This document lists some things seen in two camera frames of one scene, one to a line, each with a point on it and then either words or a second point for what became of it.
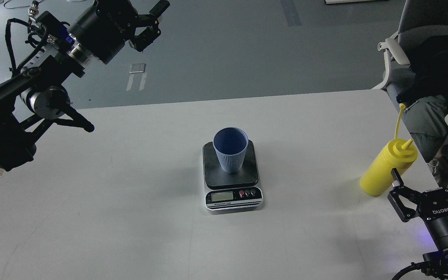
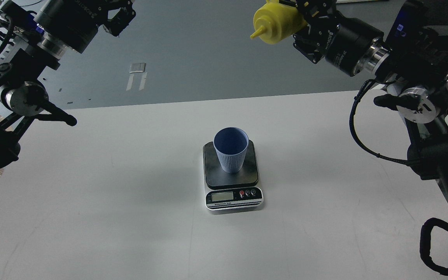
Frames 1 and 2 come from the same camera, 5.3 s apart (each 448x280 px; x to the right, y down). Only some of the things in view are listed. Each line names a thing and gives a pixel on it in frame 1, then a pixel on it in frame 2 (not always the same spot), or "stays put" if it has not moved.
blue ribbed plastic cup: [231, 143] stays put
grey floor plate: [137, 68] stays put
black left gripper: [100, 33] to [73, 23]
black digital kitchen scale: [224, 191] stays put
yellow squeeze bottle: [398, 153] to [274, 21]
